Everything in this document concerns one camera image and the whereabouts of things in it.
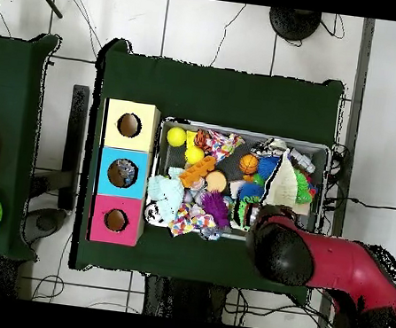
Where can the light blue knitted cloth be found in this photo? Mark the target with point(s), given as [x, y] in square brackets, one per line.
[166, 192]

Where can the purple spiky rubber toy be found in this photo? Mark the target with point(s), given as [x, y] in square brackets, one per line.
[216, 207]

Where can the colourful dotted cloth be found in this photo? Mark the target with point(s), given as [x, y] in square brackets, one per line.
[191, 220]

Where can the clear plastic bottle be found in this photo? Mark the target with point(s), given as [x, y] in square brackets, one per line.
[130, 178]

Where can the cream knitted cloth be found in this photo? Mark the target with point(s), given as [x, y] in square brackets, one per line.
[283, 185]

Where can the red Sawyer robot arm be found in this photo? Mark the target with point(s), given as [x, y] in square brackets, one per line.
[332, 262]

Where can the wooden box with three holes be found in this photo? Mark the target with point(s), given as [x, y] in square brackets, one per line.
[144, 139]

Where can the orange toy building brick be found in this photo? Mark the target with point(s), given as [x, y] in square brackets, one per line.
[197, 171]

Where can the yellow ball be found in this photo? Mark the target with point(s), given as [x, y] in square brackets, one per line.
[194, 155]
[176, 136]

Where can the small orange basketball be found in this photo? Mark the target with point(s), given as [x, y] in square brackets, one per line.
[248, 164]

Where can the blue spiky rubber ball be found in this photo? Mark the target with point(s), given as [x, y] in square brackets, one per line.
[267, 167]

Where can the green spiky caterpillar toy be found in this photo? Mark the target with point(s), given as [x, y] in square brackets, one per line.
[302, 187]

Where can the black round stand base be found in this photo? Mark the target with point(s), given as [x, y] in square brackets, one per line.
[293, 24]

